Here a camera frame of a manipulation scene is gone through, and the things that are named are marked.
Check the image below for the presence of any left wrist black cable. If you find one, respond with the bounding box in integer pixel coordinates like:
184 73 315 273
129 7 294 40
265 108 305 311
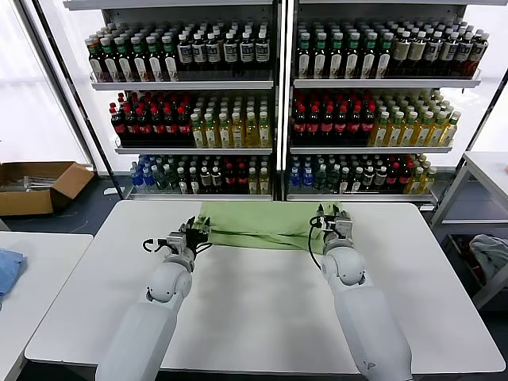
142 237 170 253

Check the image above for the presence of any red fabric item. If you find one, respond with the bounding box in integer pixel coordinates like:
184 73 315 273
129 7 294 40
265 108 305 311
462 249 484 279

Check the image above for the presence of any white shelf unit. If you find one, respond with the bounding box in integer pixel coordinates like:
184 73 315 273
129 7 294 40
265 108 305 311
63 0 283 203
283 0 483 211

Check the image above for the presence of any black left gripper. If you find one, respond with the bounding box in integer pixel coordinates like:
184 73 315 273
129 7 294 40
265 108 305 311
179 216 214 252

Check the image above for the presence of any dark bottle beige label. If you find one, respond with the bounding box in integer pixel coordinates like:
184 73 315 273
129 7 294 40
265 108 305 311
408 32 425 76
392 30 412 76

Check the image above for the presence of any blue folded cloth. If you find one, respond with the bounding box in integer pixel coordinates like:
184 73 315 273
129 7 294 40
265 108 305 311
0 248 28 311

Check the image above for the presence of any green polo shirt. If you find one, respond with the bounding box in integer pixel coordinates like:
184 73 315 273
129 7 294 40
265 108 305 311
195 201 352 252

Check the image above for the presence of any dark drink bottle green label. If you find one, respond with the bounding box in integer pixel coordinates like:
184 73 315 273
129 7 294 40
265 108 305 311
145 36 164 83
130 36 150 83
329 32 344 79
361 32 378 79
87 35 105 83
114 37 134 83
313 33 329 79
162 35 179 83
345 32 361 79
101 37 120 83
297 33 313 79
376 33 392 79

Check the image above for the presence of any brown cardboard box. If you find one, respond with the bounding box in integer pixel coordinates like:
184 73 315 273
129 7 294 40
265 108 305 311
0 161 96 218

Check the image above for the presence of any black storage crate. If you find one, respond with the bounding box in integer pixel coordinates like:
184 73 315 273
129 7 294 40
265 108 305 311
442 234 488 298

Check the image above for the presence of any grey white cloth pile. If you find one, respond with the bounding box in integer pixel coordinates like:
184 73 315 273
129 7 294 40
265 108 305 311
469 234 508 287

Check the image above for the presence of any silver metal parts bundle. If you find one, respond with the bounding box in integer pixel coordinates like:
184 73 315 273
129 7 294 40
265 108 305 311
22 175 59 194

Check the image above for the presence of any grey metal frame side table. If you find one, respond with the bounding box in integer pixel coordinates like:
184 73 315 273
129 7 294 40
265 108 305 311
430 152 508 311

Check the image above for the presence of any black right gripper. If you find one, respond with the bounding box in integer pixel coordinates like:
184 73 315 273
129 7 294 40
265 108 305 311
315 203 353 233

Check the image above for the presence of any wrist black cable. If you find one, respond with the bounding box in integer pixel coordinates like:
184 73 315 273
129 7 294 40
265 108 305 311
142 237 170 253
308 217 325 271

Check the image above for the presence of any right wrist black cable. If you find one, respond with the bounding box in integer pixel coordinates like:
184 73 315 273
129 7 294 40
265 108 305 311
308 217 325 271

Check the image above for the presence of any black slanted frame pole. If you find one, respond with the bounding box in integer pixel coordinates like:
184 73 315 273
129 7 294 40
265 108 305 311
30 0 125 199
468 67 508 156

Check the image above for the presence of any dark bottle white blue label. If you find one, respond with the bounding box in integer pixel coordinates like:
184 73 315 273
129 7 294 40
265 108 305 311
177 33 193 73
254 32 271 73
239 33 255 73
222 33 239 73
206 33 222 73
192 33 207 73
470 29 489 76
422 31 441 76
456 32 473 76
440 31 460 76

